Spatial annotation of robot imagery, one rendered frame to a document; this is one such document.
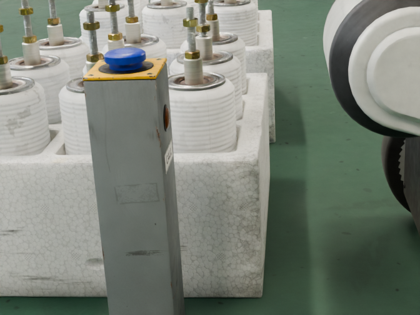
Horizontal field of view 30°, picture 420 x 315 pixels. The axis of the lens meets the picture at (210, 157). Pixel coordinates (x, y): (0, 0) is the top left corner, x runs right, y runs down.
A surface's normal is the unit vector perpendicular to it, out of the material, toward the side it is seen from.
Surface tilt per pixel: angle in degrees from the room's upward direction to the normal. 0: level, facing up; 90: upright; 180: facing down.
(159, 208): 90
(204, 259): 90
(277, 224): 0
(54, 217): 90
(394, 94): 90
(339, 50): 78
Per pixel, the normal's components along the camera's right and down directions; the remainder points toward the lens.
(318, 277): -0.05, -0.94
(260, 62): -0.07, 0.36
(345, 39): -0.70, -0.04
